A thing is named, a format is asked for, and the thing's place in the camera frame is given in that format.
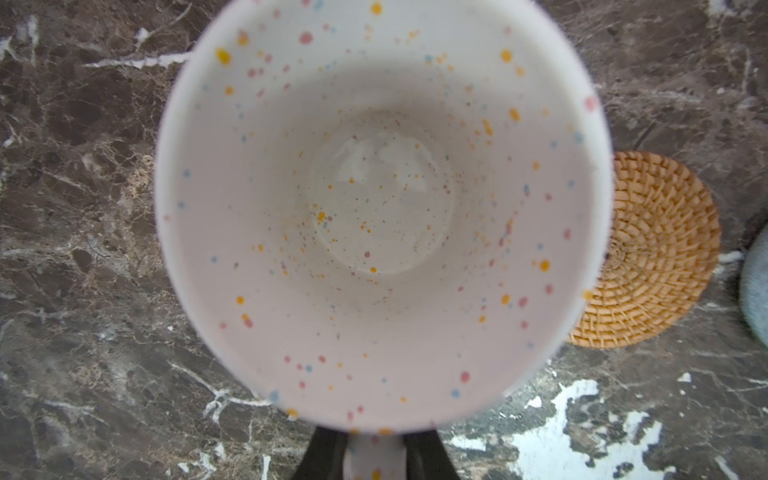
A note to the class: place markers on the blue grey woven coaster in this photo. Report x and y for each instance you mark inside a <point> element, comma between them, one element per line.
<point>753,287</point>

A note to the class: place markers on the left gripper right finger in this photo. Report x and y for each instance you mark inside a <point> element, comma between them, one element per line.
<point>427,458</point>

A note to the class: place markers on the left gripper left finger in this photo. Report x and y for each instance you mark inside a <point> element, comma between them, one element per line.
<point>324,456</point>

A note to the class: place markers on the white speckled mug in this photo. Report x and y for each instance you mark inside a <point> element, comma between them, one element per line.
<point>382,216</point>

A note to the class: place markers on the orange rattan round coaster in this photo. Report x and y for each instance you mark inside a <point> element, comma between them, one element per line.
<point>664,247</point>

